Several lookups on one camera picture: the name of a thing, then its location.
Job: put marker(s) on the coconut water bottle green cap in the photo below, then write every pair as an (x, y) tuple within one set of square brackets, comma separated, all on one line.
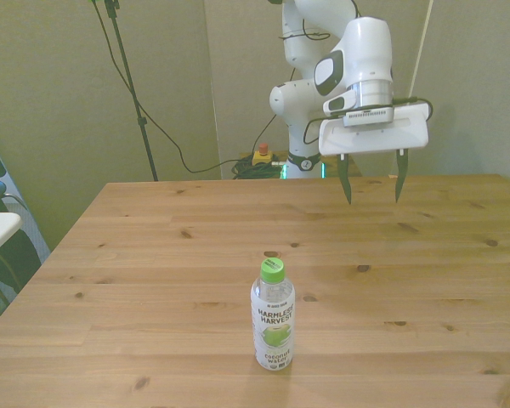
[(273, 327)]

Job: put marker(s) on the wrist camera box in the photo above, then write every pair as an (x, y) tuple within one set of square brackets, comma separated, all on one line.
[(367, 116)]

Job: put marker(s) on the yellow emergency stop box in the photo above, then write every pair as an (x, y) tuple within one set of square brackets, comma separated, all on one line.
[(261, 159)]

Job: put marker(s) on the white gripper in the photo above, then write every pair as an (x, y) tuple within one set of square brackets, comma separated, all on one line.
[(374, 138)]

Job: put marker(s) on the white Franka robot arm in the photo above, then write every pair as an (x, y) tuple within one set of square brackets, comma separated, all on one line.
[(365, 51)]

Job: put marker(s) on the thin black tripod pole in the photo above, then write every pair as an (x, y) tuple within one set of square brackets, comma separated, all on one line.
[(131, 85)]

